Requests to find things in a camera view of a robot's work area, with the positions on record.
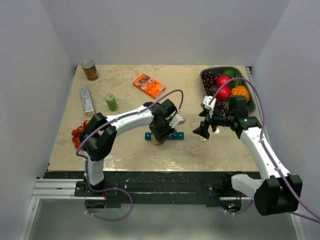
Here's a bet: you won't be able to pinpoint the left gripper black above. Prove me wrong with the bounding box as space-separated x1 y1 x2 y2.
149 117 177 145

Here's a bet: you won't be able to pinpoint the teal weekly pill organizer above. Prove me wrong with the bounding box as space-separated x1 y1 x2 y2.
144 132 185 141

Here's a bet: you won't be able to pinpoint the clear pill bottle yellow capsules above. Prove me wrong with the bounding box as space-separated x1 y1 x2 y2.
151 138 162 146

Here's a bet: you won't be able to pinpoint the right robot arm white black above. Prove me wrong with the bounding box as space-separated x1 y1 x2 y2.
222 95 303 216

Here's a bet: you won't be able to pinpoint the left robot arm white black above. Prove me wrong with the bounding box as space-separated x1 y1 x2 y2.
79 99 185 196

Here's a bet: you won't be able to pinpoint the orange cardboard box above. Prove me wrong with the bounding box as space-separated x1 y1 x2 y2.
133 73 166 99

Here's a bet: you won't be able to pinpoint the green cylindrical container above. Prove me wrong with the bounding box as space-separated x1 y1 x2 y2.
105 93 118 112

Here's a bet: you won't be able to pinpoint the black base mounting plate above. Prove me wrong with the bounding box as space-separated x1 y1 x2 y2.
43 171 245 208

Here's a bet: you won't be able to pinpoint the silver toothpaste box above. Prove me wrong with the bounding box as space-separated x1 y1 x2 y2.
80 85 96 116

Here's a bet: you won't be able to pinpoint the dark purple grape bunch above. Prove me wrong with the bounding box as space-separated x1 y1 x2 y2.
201 71 228 113

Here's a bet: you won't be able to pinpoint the lower red pomegranate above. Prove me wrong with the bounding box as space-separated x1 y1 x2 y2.
217 86 231 101

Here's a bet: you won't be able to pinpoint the red pomegranate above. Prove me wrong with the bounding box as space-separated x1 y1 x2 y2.
216 75 230 88
217 86 231 101

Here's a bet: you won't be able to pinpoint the upper red pomegranate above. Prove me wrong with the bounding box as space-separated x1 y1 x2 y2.
216 75 230 88

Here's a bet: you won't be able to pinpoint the red cherry bunch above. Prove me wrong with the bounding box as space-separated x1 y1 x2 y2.
71 120 90 149

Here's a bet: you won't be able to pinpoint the dark grey fruit tray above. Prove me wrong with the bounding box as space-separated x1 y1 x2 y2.
200 66 256 114

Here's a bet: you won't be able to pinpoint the orange spiky kiwano fruit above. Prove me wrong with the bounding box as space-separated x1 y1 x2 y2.
231 85 251 103

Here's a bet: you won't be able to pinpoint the green lime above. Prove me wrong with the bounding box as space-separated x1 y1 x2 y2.
222 69 236 79

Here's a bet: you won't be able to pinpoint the tin can fruit label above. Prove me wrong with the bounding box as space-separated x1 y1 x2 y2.
81 59 99 81

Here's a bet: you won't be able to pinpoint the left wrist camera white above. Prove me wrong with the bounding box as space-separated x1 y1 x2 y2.
170 113 186 128

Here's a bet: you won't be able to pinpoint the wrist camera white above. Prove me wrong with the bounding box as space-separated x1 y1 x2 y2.
170 113 186 128
200 96 216 118

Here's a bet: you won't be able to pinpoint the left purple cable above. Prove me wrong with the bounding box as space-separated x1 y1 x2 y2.
75 89 185 222

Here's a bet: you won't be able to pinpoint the purple cable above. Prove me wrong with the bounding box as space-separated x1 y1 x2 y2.
208 76 320 223
75 89 185 222

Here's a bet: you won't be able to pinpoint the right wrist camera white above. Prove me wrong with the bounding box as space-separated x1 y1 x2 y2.
200 96 216 118

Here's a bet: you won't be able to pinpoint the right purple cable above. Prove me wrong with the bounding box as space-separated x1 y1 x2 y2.
208 76 320 223

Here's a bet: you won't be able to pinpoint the aluminium frame rail right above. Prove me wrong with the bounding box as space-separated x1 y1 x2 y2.
244 66 265 125

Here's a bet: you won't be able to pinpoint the aluminium frame rail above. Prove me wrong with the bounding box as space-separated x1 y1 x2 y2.
244 66 265 125
18 176 307 240

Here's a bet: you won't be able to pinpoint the aluminium frame rail front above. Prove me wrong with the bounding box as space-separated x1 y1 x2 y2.
18 176 307 240

